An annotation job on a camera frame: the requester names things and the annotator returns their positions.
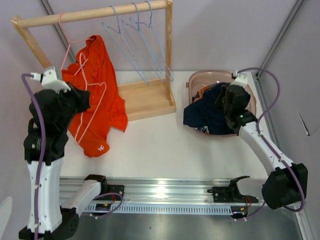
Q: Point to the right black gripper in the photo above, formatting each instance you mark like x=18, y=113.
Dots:
x=218, y=101

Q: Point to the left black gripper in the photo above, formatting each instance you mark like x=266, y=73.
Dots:
x=78, y=94

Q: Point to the navy blue shorts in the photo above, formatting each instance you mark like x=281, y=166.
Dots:
x=236, y=122

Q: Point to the blue orange patterned shorts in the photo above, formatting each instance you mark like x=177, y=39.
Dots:
x=204, y=115

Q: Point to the blue wire hanger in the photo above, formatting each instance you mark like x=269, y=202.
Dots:
x=159, y=67
x=135, y=39
x=126, y=51

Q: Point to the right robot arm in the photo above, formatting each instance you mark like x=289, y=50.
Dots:
x=286, y=183

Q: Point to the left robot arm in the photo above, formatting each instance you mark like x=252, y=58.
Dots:
x=44, y=150

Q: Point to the pink plastic basin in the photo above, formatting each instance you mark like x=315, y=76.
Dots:
x=201, y=79

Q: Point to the wooden clothes rack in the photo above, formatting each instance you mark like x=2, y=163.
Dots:
x=141, y=100

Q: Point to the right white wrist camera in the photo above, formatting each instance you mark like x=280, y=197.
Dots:
x=239, y=79

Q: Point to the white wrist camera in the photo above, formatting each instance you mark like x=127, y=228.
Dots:
x=239, y=79
x=51, y=78

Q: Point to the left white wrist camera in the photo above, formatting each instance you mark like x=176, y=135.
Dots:
x=51, y=78

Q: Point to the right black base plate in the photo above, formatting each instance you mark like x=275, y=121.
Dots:
x=230, y=193

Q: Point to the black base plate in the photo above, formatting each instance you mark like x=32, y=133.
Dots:
x=230, y=193
x=114, y=188

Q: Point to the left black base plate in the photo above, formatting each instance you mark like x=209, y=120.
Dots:
x=114, y=188

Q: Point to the aluminium mounting rail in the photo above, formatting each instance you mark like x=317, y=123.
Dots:
x=75, y=191

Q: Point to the slotted cable duct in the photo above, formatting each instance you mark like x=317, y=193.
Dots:
x=183, y=209

